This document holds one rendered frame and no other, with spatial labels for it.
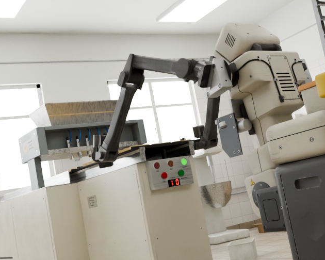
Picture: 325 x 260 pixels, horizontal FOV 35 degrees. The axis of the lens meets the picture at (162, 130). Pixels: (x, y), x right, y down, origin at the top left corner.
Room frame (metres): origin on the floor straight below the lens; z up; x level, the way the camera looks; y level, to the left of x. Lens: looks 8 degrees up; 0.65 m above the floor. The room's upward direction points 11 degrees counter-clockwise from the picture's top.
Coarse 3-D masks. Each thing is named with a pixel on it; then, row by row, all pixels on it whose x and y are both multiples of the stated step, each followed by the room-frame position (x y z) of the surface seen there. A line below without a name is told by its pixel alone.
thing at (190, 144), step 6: (186, 144) 2.57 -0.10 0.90; (192, 144) 2.57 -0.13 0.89; (168, 150) 2.71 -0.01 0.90; (174, 150) 2.66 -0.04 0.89; (180, 150) 2.62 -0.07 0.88; (186, 150) 2.58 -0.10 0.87; (192, 150) 2.57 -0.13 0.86; (150, 156) 2.86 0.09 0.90; (156, 156) 2.81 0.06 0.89; (168, 156) 2.72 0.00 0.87; (174, 156) 2.67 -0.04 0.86; (180, 156) 2.63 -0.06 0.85
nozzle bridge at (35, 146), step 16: (48, 128) 2.91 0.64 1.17; (64, 128) 2.97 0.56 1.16; (80, 128) 3.08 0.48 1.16; (128, 128) 3.31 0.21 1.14; (144, 128) 3.28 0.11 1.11; (32, 144) 2.94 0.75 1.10; (48, 144) 2.99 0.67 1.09; (64, 144) 3.05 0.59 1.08; (80, 144) 3.11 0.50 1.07; (128, 144) 3.24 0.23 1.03; (32, 160) 2.98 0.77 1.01; (48, 160) 3.23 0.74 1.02; (32, 176) 3.01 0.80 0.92
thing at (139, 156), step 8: (136, 152) 2.42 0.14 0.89; (144, 152) 2.41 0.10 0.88; (120, 160) 2.55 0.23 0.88; (128, 160) 2.49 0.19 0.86; (136, 160) 2.43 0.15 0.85; (144, 160) 2.40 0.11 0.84; (88, 168) 2.85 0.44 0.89; (96, 168) 2.77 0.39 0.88; (104, 168) 2.70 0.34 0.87; (112, 168) 2.63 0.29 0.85; (72, 176) 3.04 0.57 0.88; (80, 176) 2.95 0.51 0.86; (88, 176) 2.87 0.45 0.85
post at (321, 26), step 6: (312, 0) 2.90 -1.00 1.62; (318, 0) 2.90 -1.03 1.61; (318, 6) 2.89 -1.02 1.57; (318, 12) 2.88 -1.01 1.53; (318, 18) 2.89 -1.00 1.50; (318, 24) 2.90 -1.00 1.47; (318, 30) 2.91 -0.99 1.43; (324, 36) 2.89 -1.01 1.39; (324, 42) 2.89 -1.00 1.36; (324, 48) 2.90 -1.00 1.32; (324, 54) 2.90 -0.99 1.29
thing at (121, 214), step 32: (192, 160) 2.60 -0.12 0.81; (96, 192) 2.79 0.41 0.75; (128, 192) 2.51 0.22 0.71; (160, 192) 2.47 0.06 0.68; (192, 192) 2.58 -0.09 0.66; (96, 224) 2.84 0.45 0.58; (128, 224) 2.55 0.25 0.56; (160, 224) 2.45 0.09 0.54; (192, 224) 2.56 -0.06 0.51; (96, 256) 2.89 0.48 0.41; (128, 256) 2.60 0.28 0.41; (160, 256) 2.43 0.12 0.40; (192, 256) 2.54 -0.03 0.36
